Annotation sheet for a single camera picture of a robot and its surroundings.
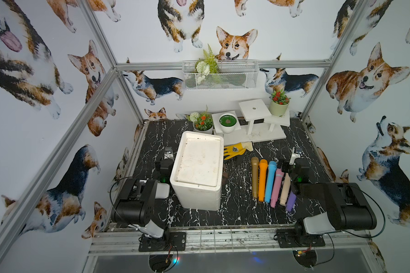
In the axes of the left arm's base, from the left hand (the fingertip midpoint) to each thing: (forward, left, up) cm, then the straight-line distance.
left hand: (172, 154), depth 94 cm
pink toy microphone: (-18, -55, -6) cm, 58 cm away
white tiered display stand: (+19, -48, +4) cm, 51 cm away
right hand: (-3, -64, +1) cm, 64 cm away
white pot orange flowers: (+16, -17, +8) cm, 25 cm away
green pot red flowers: (+21, -60, +17) cm, 66 cm away
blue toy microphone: (-14, -53, -5) cm, 55 cm away
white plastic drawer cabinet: (-20, -16, +16) cm, 30 cm away
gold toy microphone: (-7, -46, -6) cm, 47 cm away
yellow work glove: (+6, -37, -6) cm, 38 cm away
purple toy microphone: (-25, -60, -5) cm, 66 cm away
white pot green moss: (+10, -31, +14) cm, 35 cm away
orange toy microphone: (-14, -49, -5) cm, 51 cm away
